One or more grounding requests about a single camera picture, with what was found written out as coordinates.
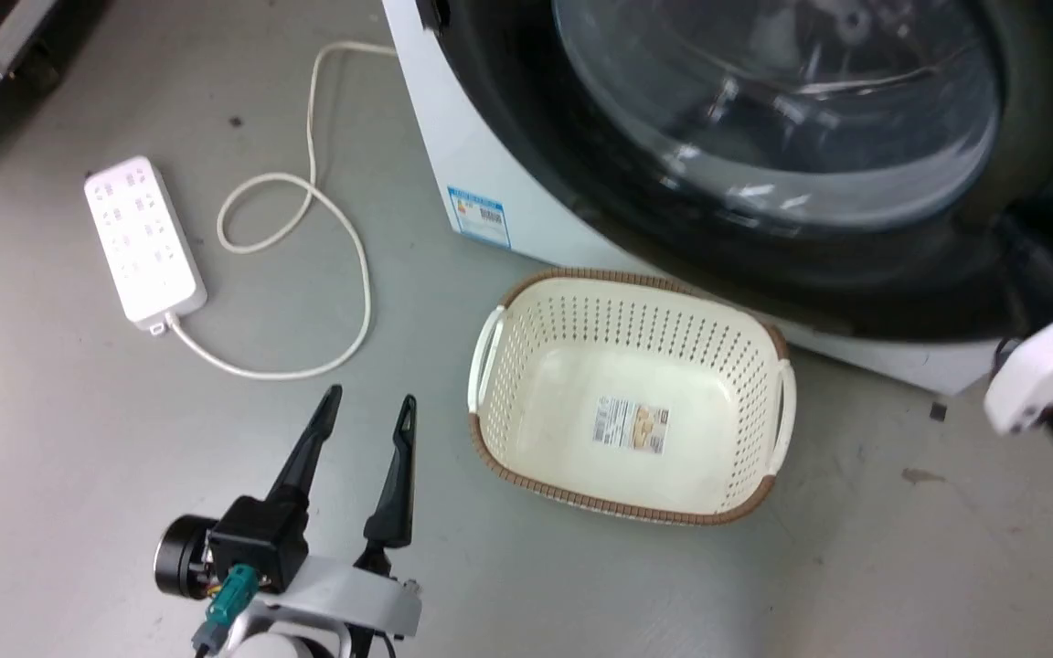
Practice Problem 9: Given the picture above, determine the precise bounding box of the green cable connector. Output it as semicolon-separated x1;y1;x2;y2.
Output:
192;564;261;657

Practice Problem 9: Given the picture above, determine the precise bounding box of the white power strip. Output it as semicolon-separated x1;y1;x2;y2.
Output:
83;155;209;337

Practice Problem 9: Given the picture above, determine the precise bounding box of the white power cable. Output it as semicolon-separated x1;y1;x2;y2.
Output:
165;40;399;382

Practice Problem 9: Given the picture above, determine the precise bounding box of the printed basket label sticker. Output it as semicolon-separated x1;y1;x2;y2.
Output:
592;396;672;456

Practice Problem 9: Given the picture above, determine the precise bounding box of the black glass washing machine door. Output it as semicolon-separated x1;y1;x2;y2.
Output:
417;0;1053;344

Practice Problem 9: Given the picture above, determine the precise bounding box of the blue energy label sticker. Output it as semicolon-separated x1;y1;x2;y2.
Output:
447;186;513;250

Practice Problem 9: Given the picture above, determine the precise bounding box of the cream plastic laundry basket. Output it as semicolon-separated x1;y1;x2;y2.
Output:
467;268;798;527

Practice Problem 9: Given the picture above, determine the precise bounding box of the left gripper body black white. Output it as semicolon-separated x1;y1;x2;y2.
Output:
154;496;423;658

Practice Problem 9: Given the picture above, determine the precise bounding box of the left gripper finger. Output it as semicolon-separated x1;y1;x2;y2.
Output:
363;394;418;552
265;384;344;515

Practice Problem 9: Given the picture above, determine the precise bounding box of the white washing machine body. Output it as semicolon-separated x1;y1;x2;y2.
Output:
380;0;1007;396

